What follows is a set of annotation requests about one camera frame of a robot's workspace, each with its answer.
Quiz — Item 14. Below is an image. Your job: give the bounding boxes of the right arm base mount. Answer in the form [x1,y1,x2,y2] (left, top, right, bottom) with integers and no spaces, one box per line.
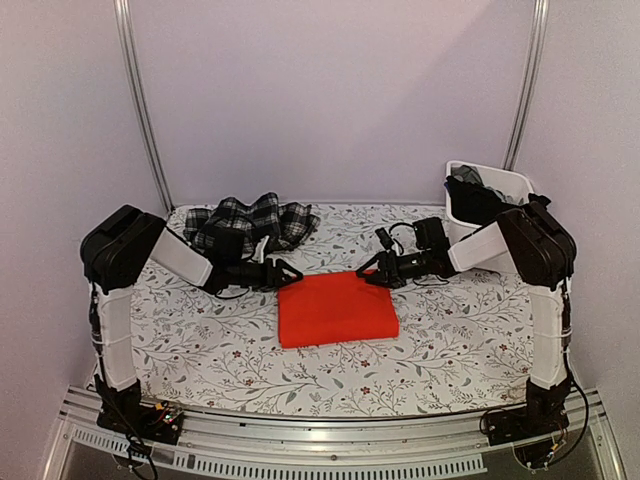
[479,377,572,446]

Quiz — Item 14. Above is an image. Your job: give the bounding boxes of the right aluminium frame post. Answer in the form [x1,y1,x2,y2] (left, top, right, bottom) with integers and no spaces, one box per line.
[502,0,550,171]

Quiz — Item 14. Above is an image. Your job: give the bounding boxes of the black garment in bin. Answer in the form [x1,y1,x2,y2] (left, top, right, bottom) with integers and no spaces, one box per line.
[445,176,551,226]

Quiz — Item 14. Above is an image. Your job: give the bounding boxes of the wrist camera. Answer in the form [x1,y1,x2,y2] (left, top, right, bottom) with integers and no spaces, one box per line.
[252,235,270,263]
[375,227,405,256]

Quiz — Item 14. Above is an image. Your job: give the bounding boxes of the left aluminium frame post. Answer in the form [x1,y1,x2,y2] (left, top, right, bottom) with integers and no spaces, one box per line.
[113,0,175,213]

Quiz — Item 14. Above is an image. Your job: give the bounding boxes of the red orange garment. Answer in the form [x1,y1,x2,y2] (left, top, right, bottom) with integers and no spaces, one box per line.
[278,272,399,349]

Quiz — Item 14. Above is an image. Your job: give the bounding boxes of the black white plaid skirt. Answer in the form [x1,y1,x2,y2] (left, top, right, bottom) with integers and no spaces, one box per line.
[183,192,320,255]

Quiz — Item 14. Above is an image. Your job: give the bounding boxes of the white plastic laundry bin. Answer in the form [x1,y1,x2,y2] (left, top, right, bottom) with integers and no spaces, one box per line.
[445,161,534,274]

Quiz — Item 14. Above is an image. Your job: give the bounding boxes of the aluminium frame post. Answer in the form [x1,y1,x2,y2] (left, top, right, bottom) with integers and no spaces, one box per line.
[113,0,175,213]
[502,0,550,171]

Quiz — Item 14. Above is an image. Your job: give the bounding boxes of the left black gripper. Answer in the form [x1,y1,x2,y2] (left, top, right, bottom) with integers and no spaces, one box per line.
[227,257,303,293]

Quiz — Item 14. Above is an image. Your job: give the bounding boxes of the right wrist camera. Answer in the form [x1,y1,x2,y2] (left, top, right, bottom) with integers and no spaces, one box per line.
[375,227,405,256]

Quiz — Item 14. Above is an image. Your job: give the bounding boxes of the aluminium front rail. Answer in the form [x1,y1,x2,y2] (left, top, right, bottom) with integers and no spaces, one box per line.
[43,388,631,479]

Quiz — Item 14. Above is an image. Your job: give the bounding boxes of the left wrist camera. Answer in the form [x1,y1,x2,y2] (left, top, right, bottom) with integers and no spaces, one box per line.
[252,235,270,263]

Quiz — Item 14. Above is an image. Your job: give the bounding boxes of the grey garment in bin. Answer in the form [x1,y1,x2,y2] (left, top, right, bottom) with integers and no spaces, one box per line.
[451,164,484,186]

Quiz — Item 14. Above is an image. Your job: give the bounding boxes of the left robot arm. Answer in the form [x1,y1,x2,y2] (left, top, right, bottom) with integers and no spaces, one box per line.
[80,204,303,434]

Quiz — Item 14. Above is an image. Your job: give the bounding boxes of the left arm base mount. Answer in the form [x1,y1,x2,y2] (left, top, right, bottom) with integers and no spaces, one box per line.
[94,374,184,445]

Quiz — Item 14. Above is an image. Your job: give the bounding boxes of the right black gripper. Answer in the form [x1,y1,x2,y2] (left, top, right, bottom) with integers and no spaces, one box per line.
[357,250,433,289]

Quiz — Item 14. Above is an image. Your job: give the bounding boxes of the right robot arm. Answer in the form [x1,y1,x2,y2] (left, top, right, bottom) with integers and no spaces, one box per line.
[356,201,577,436]

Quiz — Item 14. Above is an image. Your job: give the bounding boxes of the floral patterned table mat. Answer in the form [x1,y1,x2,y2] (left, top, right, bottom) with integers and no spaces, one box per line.
[130,205,533,417]

